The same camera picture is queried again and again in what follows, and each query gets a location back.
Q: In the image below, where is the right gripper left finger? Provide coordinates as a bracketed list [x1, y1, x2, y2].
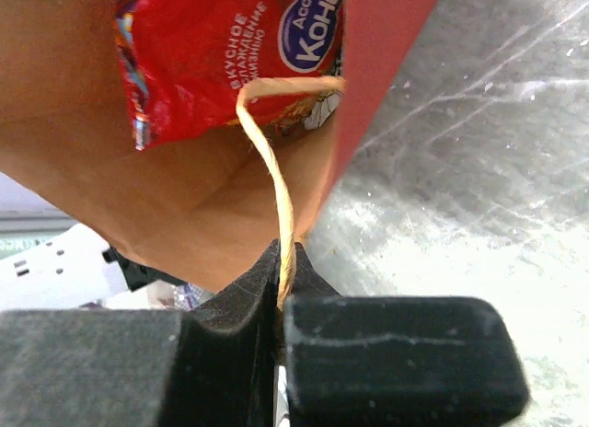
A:
[1, 243, 280, 426]

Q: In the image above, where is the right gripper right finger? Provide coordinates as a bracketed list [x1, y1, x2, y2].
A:
[281, 245, 529, 426]

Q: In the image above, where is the red paper bag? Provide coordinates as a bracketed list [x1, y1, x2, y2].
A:
[1, 0, 438, 291]

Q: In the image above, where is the red candy bag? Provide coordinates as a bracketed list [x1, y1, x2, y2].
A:
[115, 0, 344, 150]

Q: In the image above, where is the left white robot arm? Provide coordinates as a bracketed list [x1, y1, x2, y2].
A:
[1, 224, 184, 311]

